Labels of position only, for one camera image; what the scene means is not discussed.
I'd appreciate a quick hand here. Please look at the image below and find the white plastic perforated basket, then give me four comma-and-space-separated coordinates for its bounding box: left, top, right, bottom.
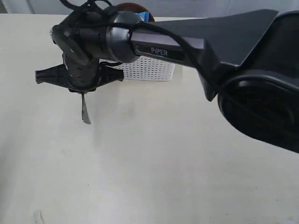
99, 55, 176, 82

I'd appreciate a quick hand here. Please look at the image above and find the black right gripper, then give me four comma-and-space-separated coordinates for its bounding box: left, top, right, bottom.
35, 14, 124, 92

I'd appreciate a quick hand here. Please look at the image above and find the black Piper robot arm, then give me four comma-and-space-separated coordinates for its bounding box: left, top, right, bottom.
36, 5, 299, 153

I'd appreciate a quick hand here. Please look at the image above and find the silver metal fork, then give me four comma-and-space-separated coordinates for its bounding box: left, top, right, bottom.
81, 93, 91, 125

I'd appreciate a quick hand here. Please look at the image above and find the dark brown round plate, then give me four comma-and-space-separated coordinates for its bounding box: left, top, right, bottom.
116, 2, 155, 22

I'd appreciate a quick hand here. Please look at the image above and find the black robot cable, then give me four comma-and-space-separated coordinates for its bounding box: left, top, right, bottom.
59, 0, 225, 94

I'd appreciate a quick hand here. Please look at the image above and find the blue Lays chips bag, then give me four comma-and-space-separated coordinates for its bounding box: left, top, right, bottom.
135, 11, 150, 22

